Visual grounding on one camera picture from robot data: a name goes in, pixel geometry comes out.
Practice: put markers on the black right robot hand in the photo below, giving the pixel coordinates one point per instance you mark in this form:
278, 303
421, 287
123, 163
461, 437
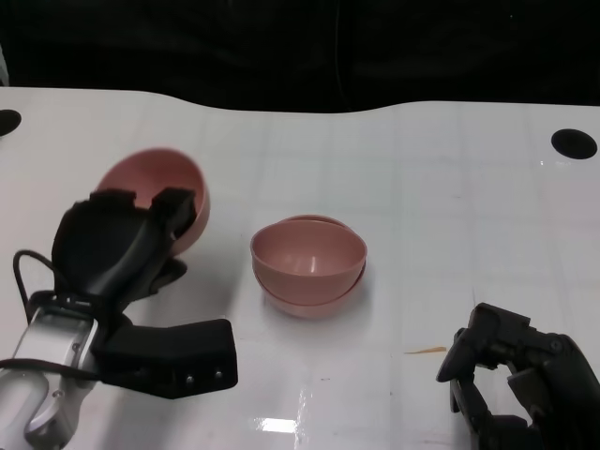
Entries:
562, 389

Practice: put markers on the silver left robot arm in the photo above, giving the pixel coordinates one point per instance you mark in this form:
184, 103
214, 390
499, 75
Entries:
47, 342

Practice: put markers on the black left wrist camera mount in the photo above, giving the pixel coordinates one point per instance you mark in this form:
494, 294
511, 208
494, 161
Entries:
169, 351

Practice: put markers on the pink plastic bowl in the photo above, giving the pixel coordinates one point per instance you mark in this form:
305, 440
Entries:
154, 171
309, 307
304, 253

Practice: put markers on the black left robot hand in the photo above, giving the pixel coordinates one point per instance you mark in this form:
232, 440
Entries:
98, 248

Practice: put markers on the black round table grommet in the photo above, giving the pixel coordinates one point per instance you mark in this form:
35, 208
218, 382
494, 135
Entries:
574, 143
8, 122

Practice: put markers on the white object at edge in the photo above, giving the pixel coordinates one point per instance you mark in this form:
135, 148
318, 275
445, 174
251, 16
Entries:
4, 63

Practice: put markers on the small orange sliver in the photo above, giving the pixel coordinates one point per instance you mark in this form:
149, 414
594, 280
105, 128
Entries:
426, 349

